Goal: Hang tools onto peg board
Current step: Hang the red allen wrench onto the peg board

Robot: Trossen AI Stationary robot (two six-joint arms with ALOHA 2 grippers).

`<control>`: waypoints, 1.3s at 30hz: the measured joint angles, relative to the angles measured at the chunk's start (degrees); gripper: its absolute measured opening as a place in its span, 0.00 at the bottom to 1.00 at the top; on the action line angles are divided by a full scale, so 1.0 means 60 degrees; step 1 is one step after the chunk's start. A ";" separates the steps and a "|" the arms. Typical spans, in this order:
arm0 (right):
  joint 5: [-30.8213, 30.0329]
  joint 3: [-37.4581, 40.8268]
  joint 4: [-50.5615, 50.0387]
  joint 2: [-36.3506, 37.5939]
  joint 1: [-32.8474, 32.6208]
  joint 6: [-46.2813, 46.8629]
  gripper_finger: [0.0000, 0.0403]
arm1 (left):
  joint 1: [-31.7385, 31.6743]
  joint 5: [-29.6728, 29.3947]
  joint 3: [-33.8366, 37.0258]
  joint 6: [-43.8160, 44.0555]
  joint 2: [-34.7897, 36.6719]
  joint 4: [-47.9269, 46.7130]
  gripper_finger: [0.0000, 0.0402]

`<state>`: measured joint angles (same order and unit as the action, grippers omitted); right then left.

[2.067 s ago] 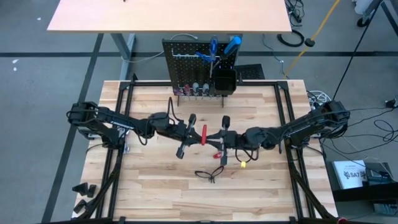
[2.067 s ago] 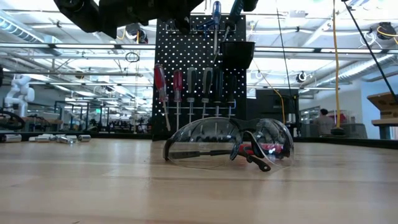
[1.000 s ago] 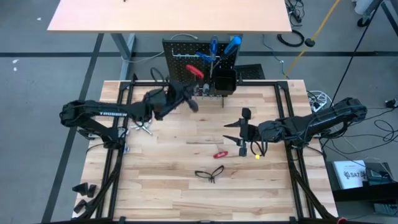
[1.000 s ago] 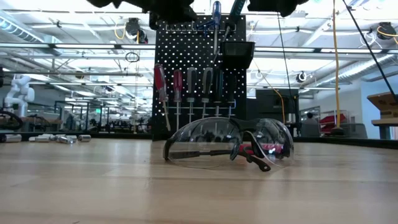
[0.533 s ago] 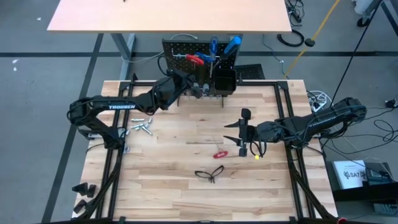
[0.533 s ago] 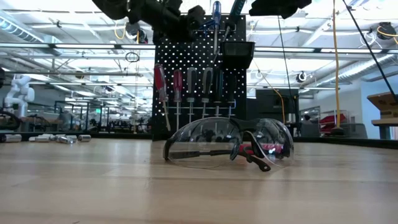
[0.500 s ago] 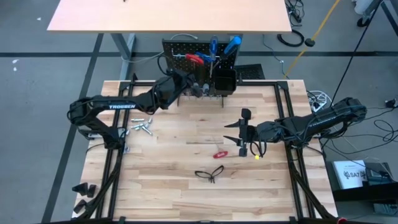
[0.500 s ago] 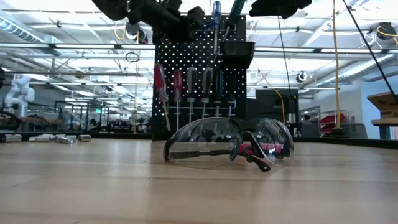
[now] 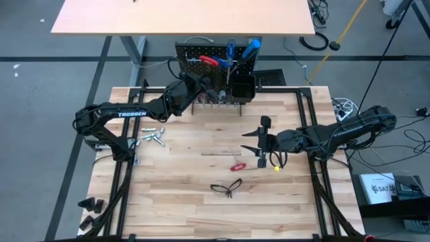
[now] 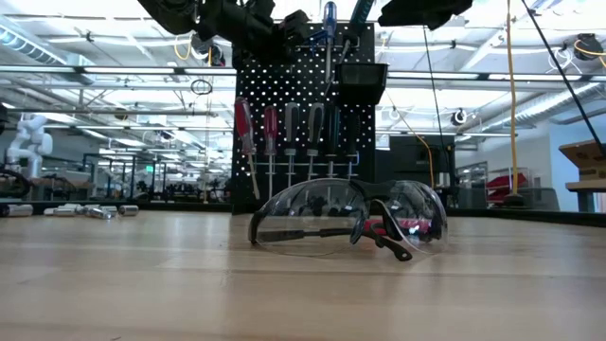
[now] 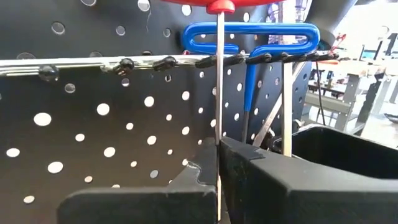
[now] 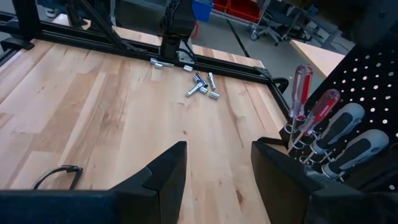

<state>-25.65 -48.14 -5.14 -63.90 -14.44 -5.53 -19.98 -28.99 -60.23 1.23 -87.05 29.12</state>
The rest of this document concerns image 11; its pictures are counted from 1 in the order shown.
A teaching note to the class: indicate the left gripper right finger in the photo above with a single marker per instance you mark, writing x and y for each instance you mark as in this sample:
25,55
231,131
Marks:
295,193

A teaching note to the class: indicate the black metal pegboard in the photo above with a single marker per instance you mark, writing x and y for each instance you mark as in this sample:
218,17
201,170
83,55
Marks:
93,140

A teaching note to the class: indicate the chrome hook rail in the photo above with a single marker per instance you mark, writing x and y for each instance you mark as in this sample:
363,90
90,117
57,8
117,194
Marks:
77,62

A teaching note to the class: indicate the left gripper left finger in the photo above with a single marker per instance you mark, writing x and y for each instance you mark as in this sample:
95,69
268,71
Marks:
140,205

